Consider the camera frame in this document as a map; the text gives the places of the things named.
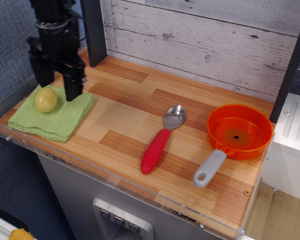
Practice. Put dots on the black shelf post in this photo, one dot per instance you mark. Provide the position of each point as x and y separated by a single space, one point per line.
286 83
94 31

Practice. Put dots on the silver dispenser button panel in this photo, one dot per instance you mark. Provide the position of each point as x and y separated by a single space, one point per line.
116 223

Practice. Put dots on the orange pan with grey handle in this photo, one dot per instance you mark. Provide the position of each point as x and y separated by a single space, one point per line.
235 131

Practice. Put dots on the clear acrylic table guard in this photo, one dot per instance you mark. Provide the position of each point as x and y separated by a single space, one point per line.
130 102

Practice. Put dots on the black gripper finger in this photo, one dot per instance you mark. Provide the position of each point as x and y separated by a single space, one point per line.
74 85
43 69

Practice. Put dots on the black left shelf post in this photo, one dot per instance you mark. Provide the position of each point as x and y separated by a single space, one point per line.
94 31

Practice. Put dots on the black right shelf post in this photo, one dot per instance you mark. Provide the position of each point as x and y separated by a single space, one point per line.
286 83

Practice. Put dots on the grey toy cabinet front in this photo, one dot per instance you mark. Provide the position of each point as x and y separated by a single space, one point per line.
75 192

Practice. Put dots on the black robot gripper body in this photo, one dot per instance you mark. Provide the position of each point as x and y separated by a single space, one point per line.
61 42

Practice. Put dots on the green folded cloth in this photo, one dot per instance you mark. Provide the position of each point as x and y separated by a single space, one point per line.
57 125

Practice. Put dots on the yellow black object bottom left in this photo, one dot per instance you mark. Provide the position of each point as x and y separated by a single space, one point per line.
20 234

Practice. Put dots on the red handled metal spoon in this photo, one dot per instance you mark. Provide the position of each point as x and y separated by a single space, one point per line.
173 118

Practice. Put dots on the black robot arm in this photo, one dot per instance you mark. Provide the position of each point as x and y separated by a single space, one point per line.
54 11

